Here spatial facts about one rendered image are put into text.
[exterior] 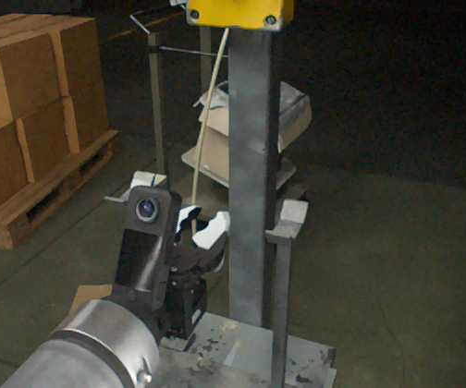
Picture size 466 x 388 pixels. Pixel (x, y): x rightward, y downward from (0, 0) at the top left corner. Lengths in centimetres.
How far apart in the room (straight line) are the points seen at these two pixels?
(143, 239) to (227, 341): 43
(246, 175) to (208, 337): 29
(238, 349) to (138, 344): 44
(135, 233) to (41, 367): 14
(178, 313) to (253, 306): 36
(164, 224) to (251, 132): 29
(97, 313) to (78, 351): 4
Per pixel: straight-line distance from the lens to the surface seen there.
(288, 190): 262
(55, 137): 307
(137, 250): 48
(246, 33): 68
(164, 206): 47
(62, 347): 43
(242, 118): 72
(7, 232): 262
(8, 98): 275
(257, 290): 86
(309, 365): 85
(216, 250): 54
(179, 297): 52
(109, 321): 44
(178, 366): 84
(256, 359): 85
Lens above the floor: 141
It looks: 28 degrees down
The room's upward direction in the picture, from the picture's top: straight up
